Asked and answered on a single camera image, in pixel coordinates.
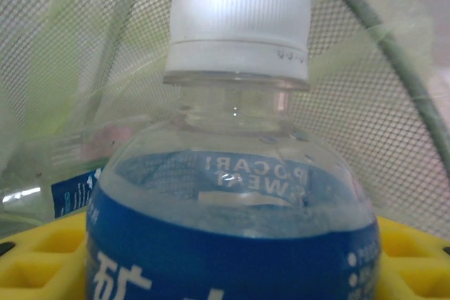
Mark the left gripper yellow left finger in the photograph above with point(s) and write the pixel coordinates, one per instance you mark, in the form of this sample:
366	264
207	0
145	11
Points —
42	268

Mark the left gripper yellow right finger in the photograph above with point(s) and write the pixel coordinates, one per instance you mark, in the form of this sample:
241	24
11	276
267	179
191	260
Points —
415	268

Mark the crushed blue label bottle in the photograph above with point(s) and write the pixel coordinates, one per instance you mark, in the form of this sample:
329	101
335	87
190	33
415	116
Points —
70	194

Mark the blue label bottle white cap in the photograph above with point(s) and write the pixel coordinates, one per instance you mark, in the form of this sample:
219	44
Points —
228	261

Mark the grey mesh waste bin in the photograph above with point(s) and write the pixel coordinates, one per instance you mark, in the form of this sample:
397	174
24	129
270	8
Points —
351	121

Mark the pale green bin liner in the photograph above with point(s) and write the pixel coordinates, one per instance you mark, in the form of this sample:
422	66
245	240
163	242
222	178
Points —
52	50

